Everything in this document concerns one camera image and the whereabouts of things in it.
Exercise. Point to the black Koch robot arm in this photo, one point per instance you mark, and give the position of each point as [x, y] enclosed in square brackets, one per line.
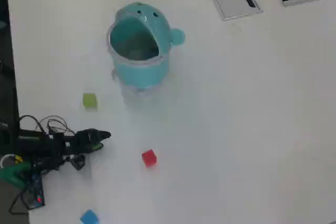
[39, 144]

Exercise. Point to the red block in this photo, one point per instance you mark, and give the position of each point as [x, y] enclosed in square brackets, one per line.
[149, 158]

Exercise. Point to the teal whale-shaped bin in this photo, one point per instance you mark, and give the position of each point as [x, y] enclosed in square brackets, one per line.
[139, 74]

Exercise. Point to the green block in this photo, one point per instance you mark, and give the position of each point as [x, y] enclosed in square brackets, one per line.
[90, 100]

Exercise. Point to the yellow connector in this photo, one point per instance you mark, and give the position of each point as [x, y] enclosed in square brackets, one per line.
[18, 159]

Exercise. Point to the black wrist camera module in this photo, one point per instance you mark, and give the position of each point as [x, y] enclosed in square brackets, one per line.
[78, 162]

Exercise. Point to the blue block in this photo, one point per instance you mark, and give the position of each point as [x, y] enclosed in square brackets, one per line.
[89, 218]

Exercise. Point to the green table clamp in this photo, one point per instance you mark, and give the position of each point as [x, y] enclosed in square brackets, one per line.
[13, 174]

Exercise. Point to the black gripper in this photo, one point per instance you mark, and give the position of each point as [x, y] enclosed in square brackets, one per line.
[82, 141]

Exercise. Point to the blue circuit board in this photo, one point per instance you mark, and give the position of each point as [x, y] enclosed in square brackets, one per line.
[35, 190]

